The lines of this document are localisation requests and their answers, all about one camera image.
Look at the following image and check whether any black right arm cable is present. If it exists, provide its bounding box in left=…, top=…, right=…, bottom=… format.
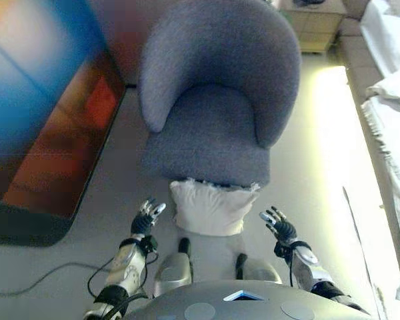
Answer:
left=286, top=246, right=296, bottom=287

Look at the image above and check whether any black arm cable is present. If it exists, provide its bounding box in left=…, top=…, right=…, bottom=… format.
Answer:
left=88, top=251, right=159, bottom=297
left=286, top=246, right=296, bottom=287

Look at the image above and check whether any silver robot left leg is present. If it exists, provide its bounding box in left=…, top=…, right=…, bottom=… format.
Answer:
left=152, top=237, right=193, bottom=299

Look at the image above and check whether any folded white duvet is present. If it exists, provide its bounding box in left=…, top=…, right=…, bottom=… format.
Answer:
left=365, top=68, right=400, bottom=111

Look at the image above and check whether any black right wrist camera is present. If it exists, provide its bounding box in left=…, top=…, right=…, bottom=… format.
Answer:
left=273, top=241, right=291, bottom=259

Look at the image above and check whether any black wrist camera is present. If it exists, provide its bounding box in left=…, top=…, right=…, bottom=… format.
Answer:
left=143, top=235, right=159, bottom=254
left=273, top=241, right=291, bottom=259

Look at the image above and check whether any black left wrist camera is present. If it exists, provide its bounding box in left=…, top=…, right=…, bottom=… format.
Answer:
left=143, top=235, right=159, bottom=254

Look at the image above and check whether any thin black floor cable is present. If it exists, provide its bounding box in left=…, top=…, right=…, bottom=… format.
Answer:
left=0, top=262, right=111, bottom=296

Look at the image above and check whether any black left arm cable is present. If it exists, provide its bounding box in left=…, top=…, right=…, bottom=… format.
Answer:
left=88, top=251, right=159, bottom=297

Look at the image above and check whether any silver robot leg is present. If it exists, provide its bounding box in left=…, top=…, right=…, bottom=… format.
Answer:
left=235, top=253, right=283, bottom=286
left=152, top=237, right=193, bottom=299

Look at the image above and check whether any grey robot torso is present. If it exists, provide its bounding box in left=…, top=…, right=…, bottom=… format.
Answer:
left=119, top=279, right=377, bottom=320

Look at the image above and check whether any silver robot right leg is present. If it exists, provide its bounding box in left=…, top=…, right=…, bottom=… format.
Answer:
left=235, top=253, right=283, bottom=286

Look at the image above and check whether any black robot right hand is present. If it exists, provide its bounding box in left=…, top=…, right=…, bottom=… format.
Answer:
left=259, top=205, right=298, bottom=246

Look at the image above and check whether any white fringed cushion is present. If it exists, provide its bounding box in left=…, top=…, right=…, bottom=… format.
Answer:
left=169, top=178, right=261, bottom=237

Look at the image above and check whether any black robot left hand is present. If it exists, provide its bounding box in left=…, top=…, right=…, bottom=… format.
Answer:
left=130, top=198, right=167, bottom=236

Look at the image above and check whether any beige wooden nightstand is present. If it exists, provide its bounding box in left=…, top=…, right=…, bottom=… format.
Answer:
left=281, top=0, right=347, bottom=54

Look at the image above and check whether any grey fabric armchair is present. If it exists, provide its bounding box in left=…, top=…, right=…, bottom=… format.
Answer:
left=137, top=0, right=303, bottom=187

